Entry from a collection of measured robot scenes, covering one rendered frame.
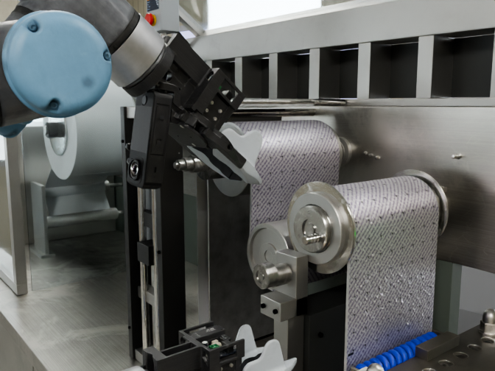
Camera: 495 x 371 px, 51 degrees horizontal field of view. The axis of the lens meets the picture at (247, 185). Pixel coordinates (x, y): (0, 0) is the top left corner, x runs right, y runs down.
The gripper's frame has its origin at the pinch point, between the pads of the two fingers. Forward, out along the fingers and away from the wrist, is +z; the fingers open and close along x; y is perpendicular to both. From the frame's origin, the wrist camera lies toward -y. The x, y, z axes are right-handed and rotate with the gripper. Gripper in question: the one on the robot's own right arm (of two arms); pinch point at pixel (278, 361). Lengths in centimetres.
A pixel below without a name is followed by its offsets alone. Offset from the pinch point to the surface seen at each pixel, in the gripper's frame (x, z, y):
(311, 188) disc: 7.7, 13.5, 22.2
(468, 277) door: 100, 237, -65
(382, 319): -0.3, 22.7, 0.4
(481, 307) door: 92, 239, -81
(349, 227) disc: -0.5, 13.5, 17.3
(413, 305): -0.3, 31.3, 0.5
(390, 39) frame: 19, 47, 49
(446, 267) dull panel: 2.7, 46.4, 3.7
